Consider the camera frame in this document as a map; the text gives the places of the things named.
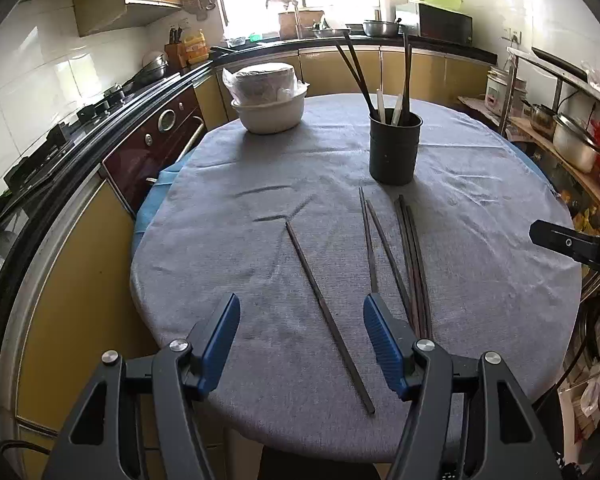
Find dark wooden chopstick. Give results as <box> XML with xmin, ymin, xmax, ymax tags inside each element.
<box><xmin>343</xmin><ymin>33</ymin><xmax>374</xmax><ymax>110</ymax></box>
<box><xmin>335</xmin><ymin>45</ymin><xmax>372</xmax><ymax>112</ymax></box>
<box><xmin>402</xmin><ymin>31</ymin><xmax>413</xmax><ymax>126</ymax></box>

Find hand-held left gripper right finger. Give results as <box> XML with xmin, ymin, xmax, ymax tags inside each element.
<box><xmin>362</xmin><ymin>292</ymin><xmax>563</xmax><ymax>480</ymax></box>

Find group of dark chopsticks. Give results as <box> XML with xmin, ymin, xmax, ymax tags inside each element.
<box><xmin>285</xmin><ymin>186</ymin><xmax>435</xmax><ymax>415</ymax></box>

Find yellow base cabinets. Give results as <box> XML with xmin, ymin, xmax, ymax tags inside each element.
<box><xmin>194</xmin><ymin>46</ymin><xmax>497</xmax><ymax>132</ymax></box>

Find white rice cooker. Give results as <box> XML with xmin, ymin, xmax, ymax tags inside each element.
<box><xmin>485</xmin><ymin>66</ymin><xmax>528</xmax><ymax>122</ymax></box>

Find dark red oven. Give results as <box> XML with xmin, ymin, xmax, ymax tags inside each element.
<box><xmin>102</xmin><ymin>91</ymin><xmax>207</xmax><ymax>216</ymax></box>

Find grey tablecloth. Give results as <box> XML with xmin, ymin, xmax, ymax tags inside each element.
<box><xmin>129</xmin><ymin>92</ymin><xmax>584</xmax><ymax>464</ymax></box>

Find plastic wrapped bowls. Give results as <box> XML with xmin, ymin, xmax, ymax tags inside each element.
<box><xmin>222</xmin><ymin>62</ymin><xmax>311</xmax><ymax>106</ymax></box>

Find small dark pot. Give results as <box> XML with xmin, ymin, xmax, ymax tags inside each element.
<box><xmin>529</xmin><ymin>104</ymin><xmax>557</xmax><ymax>136</ymax></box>

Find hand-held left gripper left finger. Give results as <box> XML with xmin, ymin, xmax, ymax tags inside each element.
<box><xmin>40</xmin><ymin>292</ymin><xmax>242</xmax><ymax>480</ymax></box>

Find black kitchen countertop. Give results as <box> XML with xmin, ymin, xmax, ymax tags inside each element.
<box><xmin>0</xmin><ymin>35</ymin><xmax>498</xmax><ymax>241</ymax></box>

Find large lidded metal pot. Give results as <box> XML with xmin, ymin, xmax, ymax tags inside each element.
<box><xmin>551</xmin><ymin>112</ymin><xmax>600</xmax><ymax>175</ymax></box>

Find microwave oven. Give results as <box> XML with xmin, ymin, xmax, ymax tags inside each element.
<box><xmin>394</xmin><ymin>2</ymin><xmax>474</xmax><ymax>46</ymax></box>

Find blue cloth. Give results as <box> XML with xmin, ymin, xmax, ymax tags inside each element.
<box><xmin>134</xmin><ymin>152</ymin><xmax>197</xmax><ymax>237</ymax></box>

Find wooden storage shelf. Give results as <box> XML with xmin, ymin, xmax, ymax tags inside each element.
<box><xmin>507</xmin><ymin>115</ymin><xmax>600</xmax><ymax>231</ymax></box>

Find white bowl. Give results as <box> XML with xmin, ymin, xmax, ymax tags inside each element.
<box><xmin>230</xmin><ymin>92</ymin><xmax>309</xmax><ymax>135</ymax></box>

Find thick black cable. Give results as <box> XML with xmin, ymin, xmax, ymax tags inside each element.
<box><xmin>0</xmin><ymin>438</ymin><xmax>56</xmax><ymax>457</ymax></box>

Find cardboard box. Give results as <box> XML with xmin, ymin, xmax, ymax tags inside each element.
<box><xmin>278</xmin><ymin>9</ymin><xmax>326</xmax><ymax>40</ymax></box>

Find yellow bottle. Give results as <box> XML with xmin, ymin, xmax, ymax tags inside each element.
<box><xmin>184</xmin><ymin>30</ymin><xmax>211</xmax><ymax>65</ymax></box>

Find black frying pan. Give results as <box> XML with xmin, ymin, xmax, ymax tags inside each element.
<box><xmin>531</xmin><ymin>46</ymin><xmax>591</xmax><ymax>83</ymax></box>

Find wooden knife block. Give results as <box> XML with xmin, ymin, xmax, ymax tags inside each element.
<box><xmin>164</xmin><ymin>27</ymin><xmax>186</xmax><ymax>70</ymax></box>

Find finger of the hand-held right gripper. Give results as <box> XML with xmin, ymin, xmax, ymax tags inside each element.
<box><xmin>528</xmin><ymin>219</ymin><xmax>600</xmax><ymax>277</ymax></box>

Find yellow curved base cabinet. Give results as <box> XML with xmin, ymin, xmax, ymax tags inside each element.
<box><xmin>0</xmin><ymin>172</ymin><xmax>153</xmax><ymax>463</ymax></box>

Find black utensil holder cup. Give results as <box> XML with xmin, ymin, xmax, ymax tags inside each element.
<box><xmin>368</xmin><ymin>108</ymin><xmax>424</xmax><ymax>186</ymax></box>

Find stack of metal basins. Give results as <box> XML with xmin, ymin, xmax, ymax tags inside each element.
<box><xmin>139</xmin><ymin>51</ymin><xmax>171</xmax><ymax>83</ymax></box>

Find gas stove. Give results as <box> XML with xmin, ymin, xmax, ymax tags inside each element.
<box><xmin>2</xmin><ymin>85</ymin><xmax>131</xmax><ymax>196</ymax></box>

